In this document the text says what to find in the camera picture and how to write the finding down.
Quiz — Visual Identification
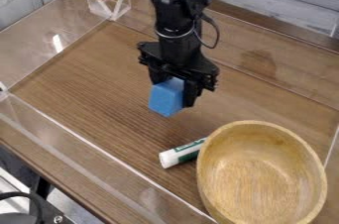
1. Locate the white green glue stick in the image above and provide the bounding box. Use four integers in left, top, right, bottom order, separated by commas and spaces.
158, 138, 206, 168

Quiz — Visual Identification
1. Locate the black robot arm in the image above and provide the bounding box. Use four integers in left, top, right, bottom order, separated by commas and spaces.
137, 0, 220, 107

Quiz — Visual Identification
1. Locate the clear acrylic barrier wall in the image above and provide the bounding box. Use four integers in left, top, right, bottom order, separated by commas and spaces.
0, 0, 339, 224

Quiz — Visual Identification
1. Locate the black metal stand base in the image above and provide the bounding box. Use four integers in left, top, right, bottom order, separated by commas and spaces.
0, 198, 77, 224

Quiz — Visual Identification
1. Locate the blue rectangular block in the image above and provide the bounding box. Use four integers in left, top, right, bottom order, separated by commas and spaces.
148, 78, 184, 117

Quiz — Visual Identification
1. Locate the black cable loop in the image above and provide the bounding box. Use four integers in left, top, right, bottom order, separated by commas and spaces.
0, 191, 45, 224

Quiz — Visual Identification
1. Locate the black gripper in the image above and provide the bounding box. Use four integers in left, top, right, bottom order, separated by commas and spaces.
137, 42, 220, 108

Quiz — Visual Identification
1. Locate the brown wooden bowl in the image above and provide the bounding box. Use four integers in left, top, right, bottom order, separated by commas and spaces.
196, 120, 328, 224

